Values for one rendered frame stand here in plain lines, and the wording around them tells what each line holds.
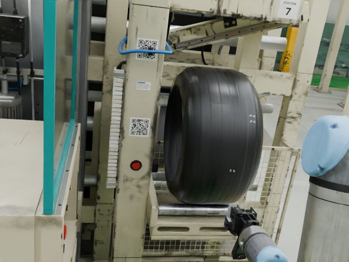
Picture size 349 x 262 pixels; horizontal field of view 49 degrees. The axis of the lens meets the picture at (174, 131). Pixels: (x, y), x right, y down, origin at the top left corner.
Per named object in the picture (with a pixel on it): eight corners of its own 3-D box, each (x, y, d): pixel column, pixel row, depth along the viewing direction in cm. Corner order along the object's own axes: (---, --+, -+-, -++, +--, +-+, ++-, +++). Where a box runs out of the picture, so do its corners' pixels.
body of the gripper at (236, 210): (251, 205, 127) (266, 222, 115) (247, 229, 129) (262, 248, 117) (229, 205, 125) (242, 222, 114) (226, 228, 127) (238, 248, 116)
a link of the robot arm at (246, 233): (269, 259, 113) (239, 260, 111) (263, 250, 118) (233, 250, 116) (274, 232, 111) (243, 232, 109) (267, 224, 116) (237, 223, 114)
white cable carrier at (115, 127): (106, 187, 151) (114, 69, 135) (106, 182, 156) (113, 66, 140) (117, 188, 152) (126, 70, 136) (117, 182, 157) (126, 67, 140)
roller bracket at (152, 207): (149, 228, 147) (151, 206, 143) (141, 179, 183) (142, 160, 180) (157, 228, 147) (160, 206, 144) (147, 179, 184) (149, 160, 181)
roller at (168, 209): (153, 209, 154) (155, 217, 150) (155, 200, 152) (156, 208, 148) (236, 210, 161) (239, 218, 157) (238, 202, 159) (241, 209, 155)
